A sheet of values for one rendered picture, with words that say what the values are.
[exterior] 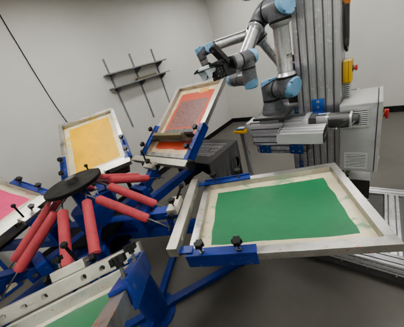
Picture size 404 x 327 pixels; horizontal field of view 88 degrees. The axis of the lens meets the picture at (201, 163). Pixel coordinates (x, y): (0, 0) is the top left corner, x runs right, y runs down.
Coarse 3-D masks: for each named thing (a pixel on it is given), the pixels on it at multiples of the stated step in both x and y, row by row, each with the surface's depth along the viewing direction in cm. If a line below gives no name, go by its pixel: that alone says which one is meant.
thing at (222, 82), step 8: (208, 80) 181; (216, 80) 175; (224, 80) 170; (184, 88) 201; (192, 88) 196; (216, 88) 168; (176, 96) 204; (216, 96) 163; (168, 112) 198; (208, 112) 159; (208, 120) 159; (160, 128) 193; (152, 144) 188; (152, 152) 177; (160, 152) 170
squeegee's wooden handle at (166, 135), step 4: (168, 132) 165; (172, 132) 161; (176, 132) 158; (180, 132) 155; (156, 136) 175; (160, 136) 172; (164, 136) 168; (168, 136) 165; (172, 136) 162; (176, 136) 159; (180, 136) 156; (184, 136) 157
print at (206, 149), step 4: (204, 144) 219; (208, 144) 216; (212, 144) 212; (216, 144) 209; (220, 144) 206; (224, 144) 203; (200, 148) 212; (204, 148) 209; (208, 148) 206; (212, 148) 203; (216, 148) 200; (220, 148) 197; (200, 152) 202; (204, 152) 199; (208, 152) 196; (212, 152) 193
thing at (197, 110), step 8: (200, 96) 183; (208, 96) 176; (192, 104) 184; (200, 104) 176; (192, 112) 178; (200, 112) 171; (184, 120) 179; (192, 120) 173; (200, 120) 166; (176, 144) 169
